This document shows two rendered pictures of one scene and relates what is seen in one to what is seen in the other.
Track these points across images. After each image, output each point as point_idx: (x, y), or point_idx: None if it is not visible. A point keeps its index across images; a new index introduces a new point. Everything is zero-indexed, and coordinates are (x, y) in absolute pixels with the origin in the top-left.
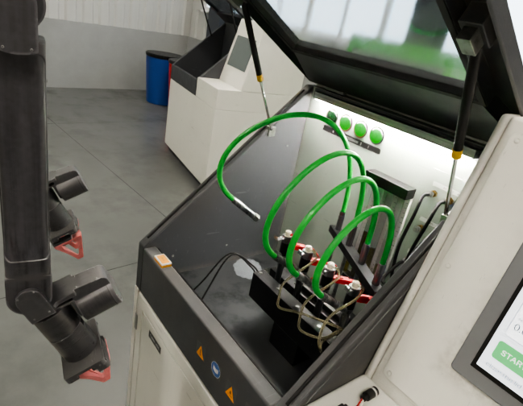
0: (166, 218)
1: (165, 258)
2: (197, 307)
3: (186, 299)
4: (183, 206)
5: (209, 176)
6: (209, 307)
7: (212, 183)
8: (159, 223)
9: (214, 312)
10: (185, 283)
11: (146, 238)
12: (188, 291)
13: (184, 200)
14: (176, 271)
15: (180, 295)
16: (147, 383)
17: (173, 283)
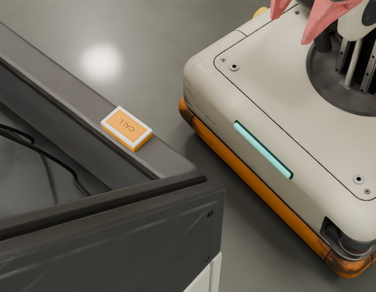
0: (165, 186)
1: (120, 127)
2: (2, 36)
3: (31, 47)
4: (121, 196)
5: (42, 236)
6: (9, 200)
7: (24, 212)
8: (185, 194)
9: None
10: (47, 86)
11: (207, 181)
12: (35, 69)
13: (128, 213)
14: (82, 119)
15: (46, 55)
16: None
17: (73, 79)
